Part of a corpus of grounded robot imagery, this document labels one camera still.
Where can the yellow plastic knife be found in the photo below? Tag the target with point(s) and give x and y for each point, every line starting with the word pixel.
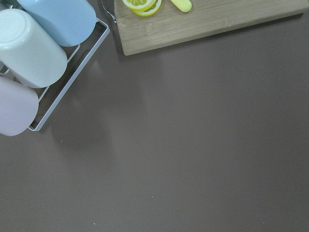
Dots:
pixel 183 5

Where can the lemon slice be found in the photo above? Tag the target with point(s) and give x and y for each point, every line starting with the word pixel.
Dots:
pixel 138 5
pixel 150 11

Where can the white cup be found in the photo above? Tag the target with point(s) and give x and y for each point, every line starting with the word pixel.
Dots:
pixel 28 51

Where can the blue cup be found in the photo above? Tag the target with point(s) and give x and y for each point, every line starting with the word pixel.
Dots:
pixel 68 22

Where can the wooden cutting board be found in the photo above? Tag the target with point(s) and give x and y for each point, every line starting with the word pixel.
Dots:
pixel 169 26

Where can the pink cup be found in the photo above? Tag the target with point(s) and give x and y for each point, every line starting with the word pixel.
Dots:
pixel 18 107

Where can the white wire cup rack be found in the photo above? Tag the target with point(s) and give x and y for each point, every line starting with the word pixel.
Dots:
pixel 77 57

